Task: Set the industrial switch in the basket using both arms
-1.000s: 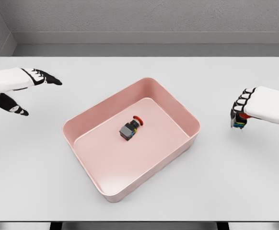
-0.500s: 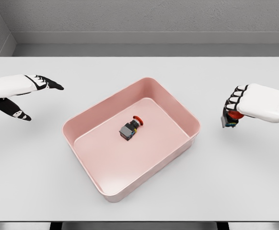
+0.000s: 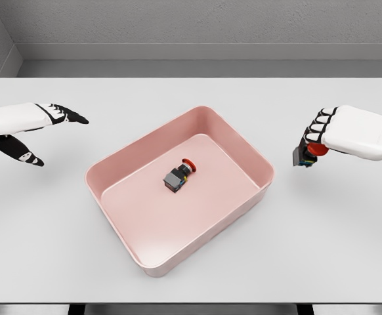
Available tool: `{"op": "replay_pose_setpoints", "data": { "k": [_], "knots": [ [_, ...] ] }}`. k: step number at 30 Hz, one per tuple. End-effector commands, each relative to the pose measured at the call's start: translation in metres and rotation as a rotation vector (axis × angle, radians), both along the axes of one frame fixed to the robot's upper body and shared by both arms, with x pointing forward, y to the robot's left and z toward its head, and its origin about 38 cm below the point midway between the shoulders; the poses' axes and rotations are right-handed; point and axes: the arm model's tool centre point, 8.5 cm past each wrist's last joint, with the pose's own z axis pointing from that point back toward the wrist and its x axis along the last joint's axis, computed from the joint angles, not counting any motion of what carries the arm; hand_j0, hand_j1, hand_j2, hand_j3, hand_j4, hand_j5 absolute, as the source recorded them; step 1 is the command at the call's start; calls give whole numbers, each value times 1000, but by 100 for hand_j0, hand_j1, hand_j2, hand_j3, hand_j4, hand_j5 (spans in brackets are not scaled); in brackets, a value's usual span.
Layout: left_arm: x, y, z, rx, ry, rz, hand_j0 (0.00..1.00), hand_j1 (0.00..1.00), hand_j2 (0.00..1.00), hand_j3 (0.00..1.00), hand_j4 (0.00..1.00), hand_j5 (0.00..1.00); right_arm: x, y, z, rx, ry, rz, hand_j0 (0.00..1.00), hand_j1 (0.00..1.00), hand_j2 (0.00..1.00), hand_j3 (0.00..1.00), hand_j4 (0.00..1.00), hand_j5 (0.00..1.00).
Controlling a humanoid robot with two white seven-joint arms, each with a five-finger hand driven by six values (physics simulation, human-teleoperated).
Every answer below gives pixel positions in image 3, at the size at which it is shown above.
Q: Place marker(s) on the pink rectangular basket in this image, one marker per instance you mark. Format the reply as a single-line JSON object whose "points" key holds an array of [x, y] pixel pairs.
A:
{"points": [[178, 193]]}

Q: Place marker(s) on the red-button industrial switch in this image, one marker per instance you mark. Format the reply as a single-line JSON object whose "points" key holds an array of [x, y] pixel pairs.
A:
{"points": [[309, 153], [179, 177]]}

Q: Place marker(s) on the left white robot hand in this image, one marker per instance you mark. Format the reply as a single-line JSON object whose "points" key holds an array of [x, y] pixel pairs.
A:
{"points": [[20, 119]]}

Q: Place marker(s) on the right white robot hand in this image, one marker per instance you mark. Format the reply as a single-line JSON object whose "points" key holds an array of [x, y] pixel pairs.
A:
{"points": [[352, 131]]}

